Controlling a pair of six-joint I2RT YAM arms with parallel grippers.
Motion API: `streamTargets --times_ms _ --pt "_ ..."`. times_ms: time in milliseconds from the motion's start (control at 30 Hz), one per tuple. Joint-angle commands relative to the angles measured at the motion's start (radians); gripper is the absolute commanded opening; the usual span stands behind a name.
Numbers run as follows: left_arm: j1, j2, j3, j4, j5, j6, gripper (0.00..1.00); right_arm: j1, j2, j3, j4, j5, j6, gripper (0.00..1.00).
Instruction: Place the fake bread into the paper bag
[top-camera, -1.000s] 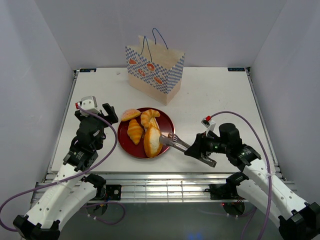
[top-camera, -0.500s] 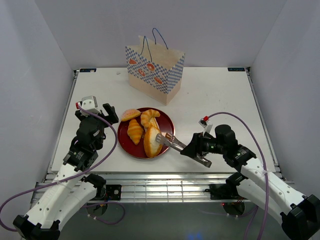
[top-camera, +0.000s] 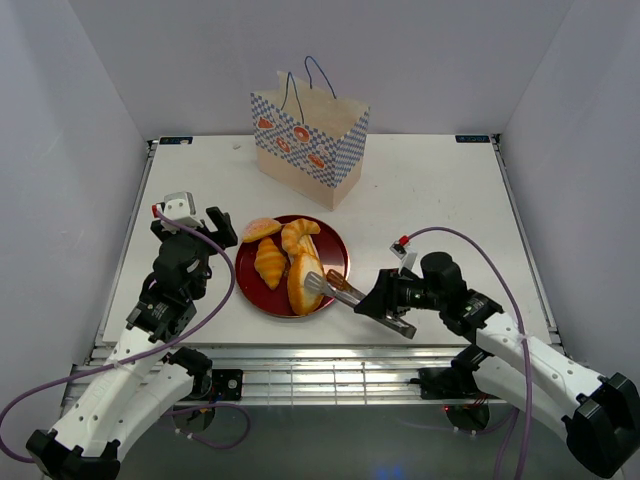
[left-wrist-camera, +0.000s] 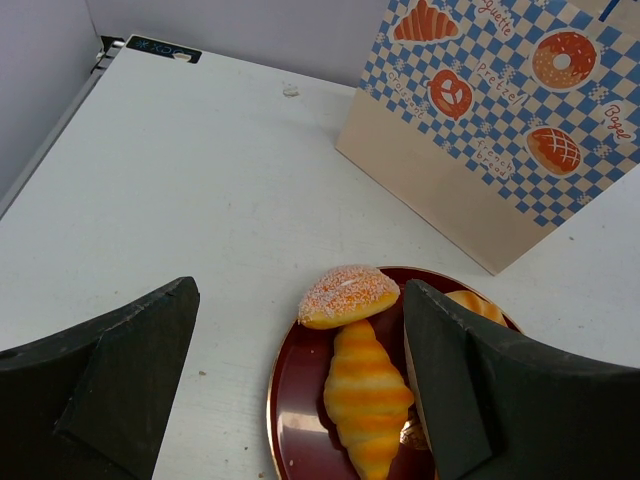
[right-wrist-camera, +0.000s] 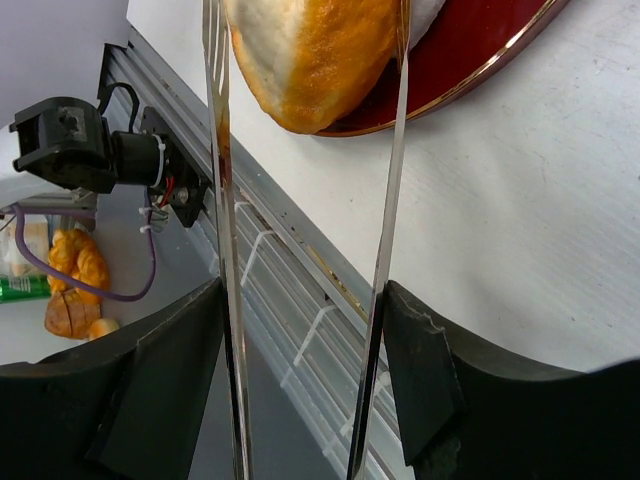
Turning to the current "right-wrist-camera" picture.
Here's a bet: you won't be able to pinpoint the red round plate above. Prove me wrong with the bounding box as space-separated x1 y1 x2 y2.
314 0 574 139

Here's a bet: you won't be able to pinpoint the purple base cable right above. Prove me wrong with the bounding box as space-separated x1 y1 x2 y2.
9 192 159 303

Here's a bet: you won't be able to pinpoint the metal serving tongs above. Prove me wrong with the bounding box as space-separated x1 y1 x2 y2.
202 1 411 479

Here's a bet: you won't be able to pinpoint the white topped oval bread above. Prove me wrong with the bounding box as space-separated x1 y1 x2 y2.
222 0 446 136

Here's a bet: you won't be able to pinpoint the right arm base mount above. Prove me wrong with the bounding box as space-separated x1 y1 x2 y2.
9 82 211 228

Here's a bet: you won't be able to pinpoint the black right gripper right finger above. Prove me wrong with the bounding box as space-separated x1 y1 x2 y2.
384 283 639 479

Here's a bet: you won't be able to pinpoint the green box below table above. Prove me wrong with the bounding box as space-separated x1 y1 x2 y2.
0 275 50 304

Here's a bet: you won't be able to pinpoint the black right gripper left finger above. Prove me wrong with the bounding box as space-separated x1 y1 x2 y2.
1 280 223 479

